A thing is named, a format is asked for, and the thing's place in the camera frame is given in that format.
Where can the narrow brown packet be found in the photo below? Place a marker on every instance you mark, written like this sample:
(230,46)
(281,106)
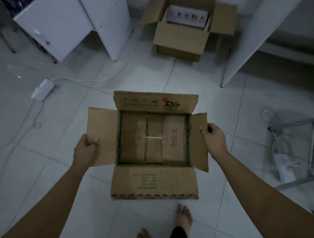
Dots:
(141,147)

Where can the white cabinet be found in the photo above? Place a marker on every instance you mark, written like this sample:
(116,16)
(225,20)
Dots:
(66,22)

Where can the person's left forearm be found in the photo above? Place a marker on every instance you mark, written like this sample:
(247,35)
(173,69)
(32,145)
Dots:
(46,203)

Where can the white cabinet side panel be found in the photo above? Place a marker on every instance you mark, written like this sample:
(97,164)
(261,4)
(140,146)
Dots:
(255,36)

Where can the white power strip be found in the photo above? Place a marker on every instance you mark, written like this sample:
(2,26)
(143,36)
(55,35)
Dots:
(43,89)

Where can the person's left hand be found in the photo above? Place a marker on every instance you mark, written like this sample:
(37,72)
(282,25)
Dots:
(84,153)

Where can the person's right forearm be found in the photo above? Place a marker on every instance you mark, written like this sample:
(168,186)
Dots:
(262,193)

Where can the white plastic bag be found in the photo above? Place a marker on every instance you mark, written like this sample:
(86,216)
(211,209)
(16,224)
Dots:
(287,166)

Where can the white and red carton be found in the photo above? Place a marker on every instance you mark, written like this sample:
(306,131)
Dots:
(186,16)

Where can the brown Rio printed carton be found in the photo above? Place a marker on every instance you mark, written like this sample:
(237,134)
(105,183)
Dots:
(154,181)

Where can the large plain brown carton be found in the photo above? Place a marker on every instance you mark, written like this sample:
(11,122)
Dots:
(181,41)

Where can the wide brown printed packet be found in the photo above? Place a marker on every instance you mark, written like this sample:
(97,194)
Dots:
(174,139)

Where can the person's right leg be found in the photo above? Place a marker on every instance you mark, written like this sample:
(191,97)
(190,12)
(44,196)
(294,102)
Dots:
(179,233)

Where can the brown packet with clear tape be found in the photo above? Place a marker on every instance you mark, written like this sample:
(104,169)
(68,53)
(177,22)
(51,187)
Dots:
(154,149)

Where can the person's right foot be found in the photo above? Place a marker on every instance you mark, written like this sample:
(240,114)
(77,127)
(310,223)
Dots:
(184,218)

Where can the grey metal stand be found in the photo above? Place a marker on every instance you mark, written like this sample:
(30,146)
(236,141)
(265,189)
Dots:
(292,123)

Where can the person's right hand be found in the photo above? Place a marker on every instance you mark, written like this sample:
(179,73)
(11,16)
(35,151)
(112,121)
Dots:
(216,141)

